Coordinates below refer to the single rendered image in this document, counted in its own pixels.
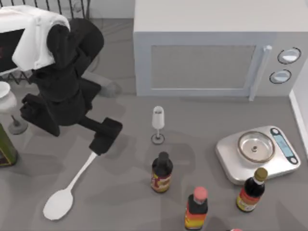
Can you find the clear champagne glass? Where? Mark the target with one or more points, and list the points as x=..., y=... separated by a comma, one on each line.
x=158, y=119

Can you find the dark bottle with pink cap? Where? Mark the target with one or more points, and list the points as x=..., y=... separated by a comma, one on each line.
x=196, y=211

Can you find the dark bottle with gold cap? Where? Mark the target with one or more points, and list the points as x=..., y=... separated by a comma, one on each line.
x=251, y=192

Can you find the silver kitchen scale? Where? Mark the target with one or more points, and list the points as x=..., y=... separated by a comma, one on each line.
x=231, y=154

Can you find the red bottle cap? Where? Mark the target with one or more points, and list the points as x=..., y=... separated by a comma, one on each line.
x=233, y=229

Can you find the microwave oven door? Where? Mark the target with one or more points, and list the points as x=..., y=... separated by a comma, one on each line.
x=202, y=67

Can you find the green bottle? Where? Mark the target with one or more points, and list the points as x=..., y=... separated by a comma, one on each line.
x=6, y=149

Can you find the white spoon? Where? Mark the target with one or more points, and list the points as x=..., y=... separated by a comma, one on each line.
x=59, y=204

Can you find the pale microwave oven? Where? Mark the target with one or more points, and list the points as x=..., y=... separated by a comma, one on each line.
x=204, y=21

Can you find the dark bottle with black cap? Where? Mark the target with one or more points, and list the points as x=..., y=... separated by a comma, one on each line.
x=162, y=173

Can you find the microwave knob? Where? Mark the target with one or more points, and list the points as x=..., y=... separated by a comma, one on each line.
x=288, y=55
x=280, y=76

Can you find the white goblet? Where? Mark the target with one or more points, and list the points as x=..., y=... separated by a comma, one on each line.
x=7, y=103

